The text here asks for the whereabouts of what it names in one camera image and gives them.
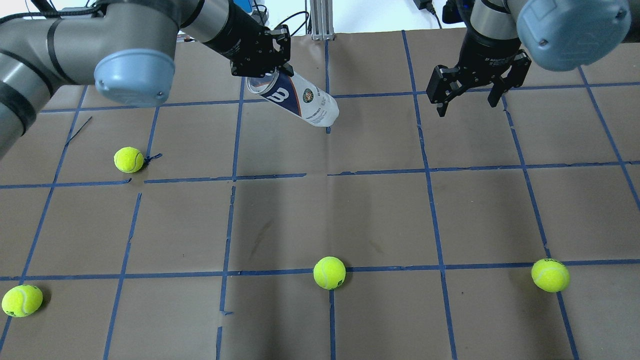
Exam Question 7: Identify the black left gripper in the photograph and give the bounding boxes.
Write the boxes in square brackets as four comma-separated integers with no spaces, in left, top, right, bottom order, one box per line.
[230,25,295,78]

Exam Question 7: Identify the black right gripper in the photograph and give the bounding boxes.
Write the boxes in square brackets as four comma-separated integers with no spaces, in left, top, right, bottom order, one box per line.
[426,49,532,117]

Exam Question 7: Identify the clear tennis ball can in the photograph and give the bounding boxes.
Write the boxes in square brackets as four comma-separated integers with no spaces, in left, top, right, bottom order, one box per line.
[246,71,339,128]

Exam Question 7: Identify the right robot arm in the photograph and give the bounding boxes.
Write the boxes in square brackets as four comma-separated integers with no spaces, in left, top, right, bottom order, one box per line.
[426,0,639,117]

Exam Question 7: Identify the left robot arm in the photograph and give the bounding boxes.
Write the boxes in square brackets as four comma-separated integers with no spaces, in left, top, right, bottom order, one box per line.
[0,0,294,156]

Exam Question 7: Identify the tennis ball with tape scrap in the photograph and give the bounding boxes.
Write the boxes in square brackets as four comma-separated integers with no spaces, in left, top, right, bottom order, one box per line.
[113,146,145,174]

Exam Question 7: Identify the tennis ball far corner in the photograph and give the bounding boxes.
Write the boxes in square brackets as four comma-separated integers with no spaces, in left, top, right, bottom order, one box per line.
[530,258,571,293]

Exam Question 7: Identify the tennis ball near centre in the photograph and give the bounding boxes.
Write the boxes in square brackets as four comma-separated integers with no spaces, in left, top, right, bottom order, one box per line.
[312,256,346,290]

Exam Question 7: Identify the tennis ball near bases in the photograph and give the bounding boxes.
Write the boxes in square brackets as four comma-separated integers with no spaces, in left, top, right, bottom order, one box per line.
[1,284,44,318]

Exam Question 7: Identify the black power adapter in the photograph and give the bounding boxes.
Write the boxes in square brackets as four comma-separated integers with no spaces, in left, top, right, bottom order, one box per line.
[413,0,435,13]

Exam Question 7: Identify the brown paper table cover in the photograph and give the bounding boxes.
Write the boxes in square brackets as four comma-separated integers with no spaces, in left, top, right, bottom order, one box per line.
[1,29,640,360]

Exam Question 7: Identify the aluminium frame post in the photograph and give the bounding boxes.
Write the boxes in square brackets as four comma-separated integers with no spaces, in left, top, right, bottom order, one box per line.
[308,0,336,41]

